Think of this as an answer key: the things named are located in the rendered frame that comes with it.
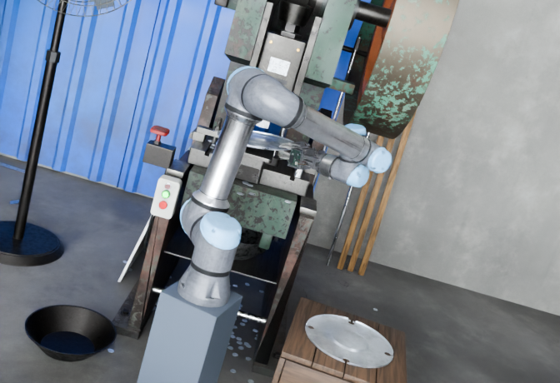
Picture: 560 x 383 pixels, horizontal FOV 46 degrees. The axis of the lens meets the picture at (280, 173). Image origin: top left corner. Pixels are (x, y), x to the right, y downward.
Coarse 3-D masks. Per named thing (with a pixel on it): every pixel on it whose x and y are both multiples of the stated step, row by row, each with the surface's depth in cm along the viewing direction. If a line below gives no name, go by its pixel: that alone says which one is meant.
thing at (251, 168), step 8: (248, 152) 221; (256, 152) 224; (264, 152) 228; (272, 152) 231; (248, 160) 233; (256, 160) 233; (264, 160) 220; (240, 168) 234; (248, 168) 234; (256, 168) 234; (240, 176) 235; (248, 176) 235; (256, 176) 234
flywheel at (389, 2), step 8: (384, 0) 265; (392, 0) 261; (392, 8) 231; (376, 32) 266; (384, 32) 235; (376, 40) 265; (376, 48) 265; (368, 56) 264; (376, 56) 263; (368, 64) 263; (368, 72) 260; (360, 88) 260; (360, 96) 252
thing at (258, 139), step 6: (252, 132) 249; (258, 132) 250; (264, 132) 250; (252, 138) 235; (258, 138) 236; (264, 138) 238; (270, 138) 243; (276, 138) 245; (282, 138) 247; (252, 144) 227; (258, 144) 229; (264, 144) 231; (270, 144) 233; (276, 144) 234; (276, 150) 225; (282, 150) 226
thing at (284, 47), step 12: (276, 36) 231; (288, 36) 235; (300, 36) 238; (264, 48) 232; (276, 48) 232; (288, 48) 232; (300, 48) 232; (264, 60) 233; (276, 60) 233; (288, 60) 233; (300, 60) 233; (276, 72) 234; (288, 72) 234; (288, 84) 235
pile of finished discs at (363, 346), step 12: (312, 324) 211; (324, 324) 213; (336, 324) 215; (348, 324) 218; (360, 324) 220; (312, 336) 203; (324, 336) 205; (336, 336) 206; (348, 336) 208; (360, 336) 210; (372, 336) 214; (324, 348) 198; (336, 348) 200; (348, 348) 201; (360, 348) 203; (372, 348) 207; (384, 348) 209; (348, 360) 196; (360, 360) 197; (372, 360) 200; (384, 360) 202
